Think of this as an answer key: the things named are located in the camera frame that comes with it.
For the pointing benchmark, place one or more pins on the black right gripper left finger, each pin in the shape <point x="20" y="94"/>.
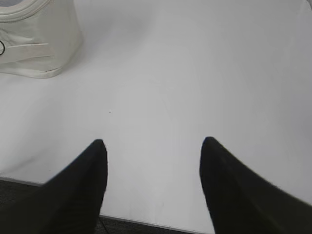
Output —
<point x="69" y="203"/>

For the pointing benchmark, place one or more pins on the cream bag with silver panel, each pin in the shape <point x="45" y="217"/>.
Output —
<point x="38" y="38"/>

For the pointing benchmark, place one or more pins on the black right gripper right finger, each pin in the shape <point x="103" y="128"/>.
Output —
<point x="242" y="202"/>

